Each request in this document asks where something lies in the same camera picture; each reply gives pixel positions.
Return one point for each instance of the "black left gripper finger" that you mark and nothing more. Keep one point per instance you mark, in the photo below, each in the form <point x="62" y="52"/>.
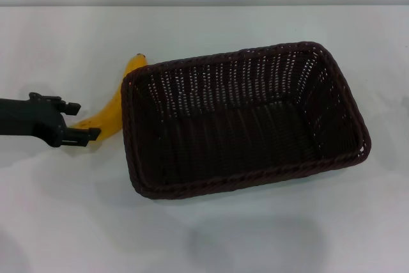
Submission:
<point x="81" y="137"/>
<point x="73" y="108"/>

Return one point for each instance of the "yellow banana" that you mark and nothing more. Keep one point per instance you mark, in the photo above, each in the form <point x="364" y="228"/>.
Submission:
<point x="108" y="106"/>

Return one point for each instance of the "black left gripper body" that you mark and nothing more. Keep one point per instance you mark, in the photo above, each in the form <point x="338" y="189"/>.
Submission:
<point x="28" y="116"/>

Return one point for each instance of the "dark brown woven basket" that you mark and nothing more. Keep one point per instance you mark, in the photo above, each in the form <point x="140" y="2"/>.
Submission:
<point x="243" y="132"/>

